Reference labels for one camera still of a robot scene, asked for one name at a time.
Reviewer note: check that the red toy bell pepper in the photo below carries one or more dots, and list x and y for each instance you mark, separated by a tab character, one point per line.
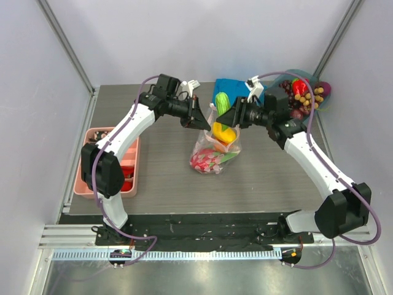
299	87

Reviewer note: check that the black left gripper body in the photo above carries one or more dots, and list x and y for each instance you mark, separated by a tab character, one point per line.
183	110

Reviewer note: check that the rose patterned dark cloth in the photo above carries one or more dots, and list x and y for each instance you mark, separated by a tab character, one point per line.
97	136

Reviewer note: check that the yellow toy mango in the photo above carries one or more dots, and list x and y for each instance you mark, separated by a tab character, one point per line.
223	133

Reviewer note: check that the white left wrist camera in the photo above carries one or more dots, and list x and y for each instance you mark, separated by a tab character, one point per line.
187	88

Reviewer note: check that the blue folded cloth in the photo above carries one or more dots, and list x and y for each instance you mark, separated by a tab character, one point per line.
232	88

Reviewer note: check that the brown toy longan bunch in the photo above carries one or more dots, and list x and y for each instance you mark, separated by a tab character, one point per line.
302	103

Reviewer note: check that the pink toy dragon fruit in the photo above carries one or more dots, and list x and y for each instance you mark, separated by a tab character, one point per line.
206	161

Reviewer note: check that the lower red folded cloth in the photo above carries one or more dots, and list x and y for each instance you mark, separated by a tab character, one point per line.
127	186

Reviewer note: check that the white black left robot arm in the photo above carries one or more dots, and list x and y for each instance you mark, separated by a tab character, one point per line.
100	162

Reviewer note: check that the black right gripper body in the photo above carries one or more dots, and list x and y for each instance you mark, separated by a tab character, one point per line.
238	111

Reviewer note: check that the green toy cucumber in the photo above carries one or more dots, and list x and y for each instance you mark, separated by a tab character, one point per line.
222	102

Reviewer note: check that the purple toy grape bunch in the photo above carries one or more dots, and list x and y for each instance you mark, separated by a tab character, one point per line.
286	85

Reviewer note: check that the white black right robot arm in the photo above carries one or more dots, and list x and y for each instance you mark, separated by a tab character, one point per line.
346	204

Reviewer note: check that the clear pink-dotted zip bag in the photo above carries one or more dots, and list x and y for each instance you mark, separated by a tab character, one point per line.
206	140

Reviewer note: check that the purple toy eggplant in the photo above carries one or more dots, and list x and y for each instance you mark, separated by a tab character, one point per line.
324	89

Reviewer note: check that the white slotted cable duct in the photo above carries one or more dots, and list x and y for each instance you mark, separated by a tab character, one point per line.
111	254

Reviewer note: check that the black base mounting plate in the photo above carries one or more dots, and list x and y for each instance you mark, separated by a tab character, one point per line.
237	232

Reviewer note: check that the aluminium frame rail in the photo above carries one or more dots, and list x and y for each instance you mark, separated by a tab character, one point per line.
81	236

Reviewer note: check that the teal plastic fruit basket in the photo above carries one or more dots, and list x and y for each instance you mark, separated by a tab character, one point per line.
312	80

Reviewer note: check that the dark purple toy onion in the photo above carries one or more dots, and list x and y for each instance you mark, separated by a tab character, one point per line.
296	114

